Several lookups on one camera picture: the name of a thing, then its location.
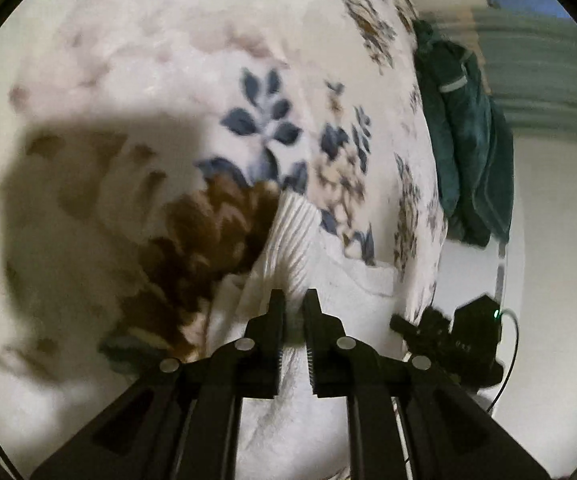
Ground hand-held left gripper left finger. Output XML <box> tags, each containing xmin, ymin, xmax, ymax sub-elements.
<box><xmin>31</xmin><ymin>289</ymin><xmax>288</xmax><ymax>480</ymax></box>

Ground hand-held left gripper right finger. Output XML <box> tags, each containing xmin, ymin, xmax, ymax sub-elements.
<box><xmin>302</xmin><ymin>288</ymin><xmax>551</xmax><ymax>480</ymax></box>

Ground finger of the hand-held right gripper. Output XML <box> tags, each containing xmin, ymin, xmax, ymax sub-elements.
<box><xmin>389</xmin><ymin>308</ymin><xmax>451</xmax><ymax>363</ymax></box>

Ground white knit sweater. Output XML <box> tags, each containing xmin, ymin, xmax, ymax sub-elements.
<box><xmin>203</xmin><ymin>192</ymin><xmax>419</xmax><ymax>480</ymax></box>

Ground white headboard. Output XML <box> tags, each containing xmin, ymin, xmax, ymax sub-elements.
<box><xmin>433</xmin><ymin>240</ymin><xmax>515</xmax><ymax>341</ymax></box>

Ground dark green blanket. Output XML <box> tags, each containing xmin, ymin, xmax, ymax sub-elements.
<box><xmin>412</xmin><ymin>19</ymin><xmax>515</xmax><ymax>247</ymax></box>

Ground grey-green striped curtain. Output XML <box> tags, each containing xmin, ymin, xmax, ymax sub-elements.
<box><xmin>468</xmin><ymin>7</ymin><xmax>577</xmax><ymax>136</ymax></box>

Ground floral bed sheet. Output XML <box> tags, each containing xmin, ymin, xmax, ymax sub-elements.
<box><xmin>0</xmin><ymin>0</ymin><xmax>450</xmax><ymax>480</ymax></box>

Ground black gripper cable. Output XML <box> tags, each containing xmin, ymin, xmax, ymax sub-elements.
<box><xmin>488</xmin><ymin>310</ymin><xmax>520</xmax><ymax>417</ymax></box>

